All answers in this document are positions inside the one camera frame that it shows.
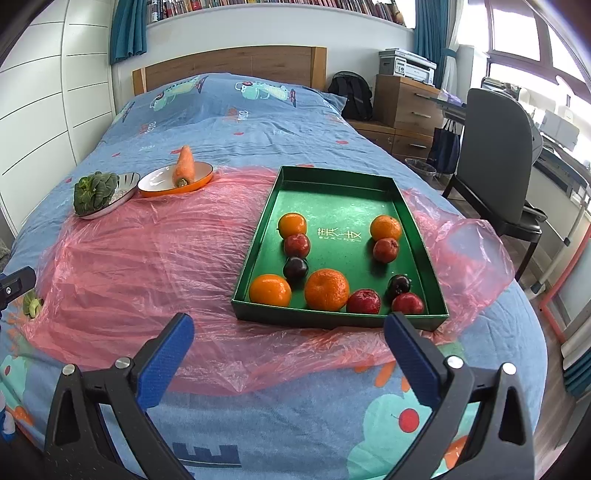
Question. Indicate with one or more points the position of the green rectangular tray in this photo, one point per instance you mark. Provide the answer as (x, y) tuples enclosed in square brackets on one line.
[(341, 207)]

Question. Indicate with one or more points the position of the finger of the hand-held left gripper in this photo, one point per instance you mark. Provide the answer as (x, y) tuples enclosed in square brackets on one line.
[(18, 286)]

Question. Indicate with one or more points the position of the small orange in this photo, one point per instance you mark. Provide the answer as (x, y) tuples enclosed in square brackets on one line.
[(270, 290), (292, 224), (386, 228)]

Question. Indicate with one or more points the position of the black backpack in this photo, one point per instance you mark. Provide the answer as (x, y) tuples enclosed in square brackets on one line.
[(351, 94)]

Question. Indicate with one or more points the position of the navy bag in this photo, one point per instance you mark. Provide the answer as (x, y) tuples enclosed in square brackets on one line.
[(443, 147)]

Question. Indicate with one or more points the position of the teal white stack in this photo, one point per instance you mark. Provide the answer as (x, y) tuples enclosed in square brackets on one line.
[(579, 364)]

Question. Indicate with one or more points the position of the wooden drawer cabinet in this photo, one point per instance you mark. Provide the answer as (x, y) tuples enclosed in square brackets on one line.
[(406, 106)]

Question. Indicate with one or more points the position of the orange white bowl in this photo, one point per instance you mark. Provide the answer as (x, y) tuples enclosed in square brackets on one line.
[(157, 182)]

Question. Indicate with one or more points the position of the large bok choy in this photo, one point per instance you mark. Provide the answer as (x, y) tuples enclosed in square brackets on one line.
[(94, 194)]

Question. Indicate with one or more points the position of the small red apple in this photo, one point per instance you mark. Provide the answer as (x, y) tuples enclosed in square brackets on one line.
[(363, 301), (385, 249), (297, 245)]

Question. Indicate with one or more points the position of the window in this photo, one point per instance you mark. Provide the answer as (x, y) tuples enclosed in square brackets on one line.
[(517, 32)]

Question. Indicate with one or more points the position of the dark purple plum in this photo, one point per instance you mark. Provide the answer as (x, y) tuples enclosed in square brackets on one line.
[(399, 285), (295, 268)]

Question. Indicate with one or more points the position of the large orange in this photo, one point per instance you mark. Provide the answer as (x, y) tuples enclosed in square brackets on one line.
[(326, 289)]

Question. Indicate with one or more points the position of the teal curtain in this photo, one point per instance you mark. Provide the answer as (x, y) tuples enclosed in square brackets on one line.
[(434, 37), (127, 27)]

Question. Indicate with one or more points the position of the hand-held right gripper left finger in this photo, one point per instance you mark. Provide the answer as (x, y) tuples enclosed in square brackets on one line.
[(168, 350)]

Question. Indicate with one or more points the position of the carrot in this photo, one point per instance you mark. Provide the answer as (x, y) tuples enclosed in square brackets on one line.
[(184, 164)]

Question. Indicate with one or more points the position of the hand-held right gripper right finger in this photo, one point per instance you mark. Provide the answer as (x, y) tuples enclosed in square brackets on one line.
[(408, 350)]

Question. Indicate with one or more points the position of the blue white object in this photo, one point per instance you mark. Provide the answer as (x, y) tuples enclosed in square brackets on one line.
[(6, 415)]

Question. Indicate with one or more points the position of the low wooden nightstand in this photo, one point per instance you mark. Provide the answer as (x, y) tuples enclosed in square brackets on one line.
[(383, 136)]

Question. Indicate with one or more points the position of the grey chair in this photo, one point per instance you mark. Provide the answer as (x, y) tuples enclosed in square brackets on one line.
[(498, 152)]

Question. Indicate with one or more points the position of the row of books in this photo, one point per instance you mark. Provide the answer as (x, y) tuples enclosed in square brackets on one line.
[(277, 3)]

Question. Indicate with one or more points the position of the large red apple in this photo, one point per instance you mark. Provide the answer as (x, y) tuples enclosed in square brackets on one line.
[(407, 304)]

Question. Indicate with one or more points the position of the pink metal frame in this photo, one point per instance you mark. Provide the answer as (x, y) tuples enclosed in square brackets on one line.
[(551, 318)]

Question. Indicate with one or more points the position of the white printer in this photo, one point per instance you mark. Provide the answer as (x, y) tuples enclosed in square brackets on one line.
[(408, 67)]

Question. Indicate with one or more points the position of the wooden headboard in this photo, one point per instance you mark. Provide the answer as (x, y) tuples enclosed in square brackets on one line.
[(231, 64)]

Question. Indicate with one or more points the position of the pink plastic sheet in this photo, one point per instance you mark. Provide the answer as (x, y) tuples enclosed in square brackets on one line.
[(161, 277)]

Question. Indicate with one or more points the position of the small bok choy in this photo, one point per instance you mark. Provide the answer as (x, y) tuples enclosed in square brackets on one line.
[(33, 304)]

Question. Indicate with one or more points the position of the white wardrobe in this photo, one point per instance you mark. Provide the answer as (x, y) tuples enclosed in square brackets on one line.
[(46, 92)]

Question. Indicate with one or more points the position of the clear trash bin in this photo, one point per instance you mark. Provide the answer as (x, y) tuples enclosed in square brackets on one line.
[(421, 171)]

